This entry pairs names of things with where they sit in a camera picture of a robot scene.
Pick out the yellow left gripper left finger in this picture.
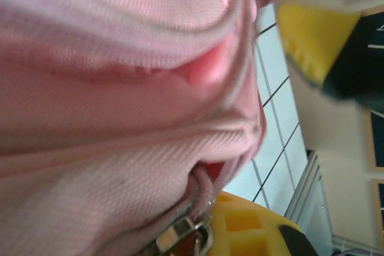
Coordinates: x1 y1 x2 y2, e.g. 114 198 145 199
209 191 319 256

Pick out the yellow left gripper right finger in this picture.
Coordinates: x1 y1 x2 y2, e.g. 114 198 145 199
275 1 384 110

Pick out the pink student backpack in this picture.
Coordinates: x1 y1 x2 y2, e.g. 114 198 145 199
0 0 284 256

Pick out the aluminium corner post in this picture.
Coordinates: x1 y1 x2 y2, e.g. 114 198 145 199
283 149 335 240

